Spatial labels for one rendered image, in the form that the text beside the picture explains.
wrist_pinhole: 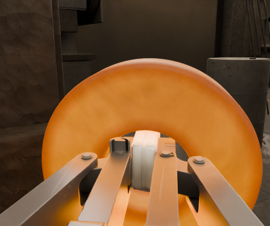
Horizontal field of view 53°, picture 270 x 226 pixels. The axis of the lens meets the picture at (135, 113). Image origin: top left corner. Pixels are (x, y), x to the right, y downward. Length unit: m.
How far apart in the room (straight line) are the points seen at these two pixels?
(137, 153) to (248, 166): 0.07
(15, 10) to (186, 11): 7.77
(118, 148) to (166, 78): 0.05
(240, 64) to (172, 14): 5.45
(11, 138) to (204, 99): 0.32
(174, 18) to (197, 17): 0.79
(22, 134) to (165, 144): 0.29
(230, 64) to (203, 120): 2.40
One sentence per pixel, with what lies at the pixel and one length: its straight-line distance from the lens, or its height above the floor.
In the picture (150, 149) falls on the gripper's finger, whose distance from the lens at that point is 0.16.
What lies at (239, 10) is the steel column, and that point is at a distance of 4.25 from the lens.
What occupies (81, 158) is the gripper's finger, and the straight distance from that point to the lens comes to 0.16.
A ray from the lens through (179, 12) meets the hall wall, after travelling 8.01.
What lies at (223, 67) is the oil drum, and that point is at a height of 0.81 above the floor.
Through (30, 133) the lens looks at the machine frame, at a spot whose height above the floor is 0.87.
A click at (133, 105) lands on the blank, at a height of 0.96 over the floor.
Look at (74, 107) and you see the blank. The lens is 0.18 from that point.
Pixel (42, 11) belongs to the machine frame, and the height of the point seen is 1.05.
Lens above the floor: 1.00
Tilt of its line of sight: 14 degrees down
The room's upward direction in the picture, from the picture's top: straight up
